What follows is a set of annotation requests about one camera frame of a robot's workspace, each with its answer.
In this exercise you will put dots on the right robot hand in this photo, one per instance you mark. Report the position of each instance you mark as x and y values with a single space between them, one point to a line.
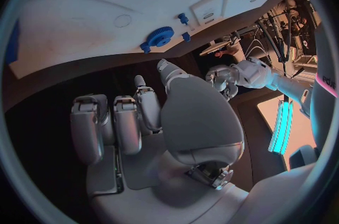
196 118

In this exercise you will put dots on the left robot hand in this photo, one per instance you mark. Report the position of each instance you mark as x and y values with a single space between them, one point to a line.
221 80

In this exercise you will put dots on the blue plug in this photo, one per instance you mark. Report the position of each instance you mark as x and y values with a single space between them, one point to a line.
186 36

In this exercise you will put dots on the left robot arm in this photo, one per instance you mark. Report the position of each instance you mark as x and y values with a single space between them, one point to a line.
280 82

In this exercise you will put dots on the person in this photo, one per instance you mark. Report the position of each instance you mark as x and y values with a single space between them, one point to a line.
229 51

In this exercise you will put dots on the white desk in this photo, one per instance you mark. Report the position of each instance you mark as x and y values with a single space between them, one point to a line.
213 47

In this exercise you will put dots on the blue small peg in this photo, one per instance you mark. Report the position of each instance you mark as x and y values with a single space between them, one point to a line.
183 18

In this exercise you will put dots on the blue gear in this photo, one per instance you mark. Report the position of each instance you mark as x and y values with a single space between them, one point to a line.
160 36

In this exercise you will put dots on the glowing light bar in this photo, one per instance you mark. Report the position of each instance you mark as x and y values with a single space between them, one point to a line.
282 126

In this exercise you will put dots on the workshop equipment rack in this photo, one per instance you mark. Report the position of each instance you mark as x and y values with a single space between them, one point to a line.
294 23

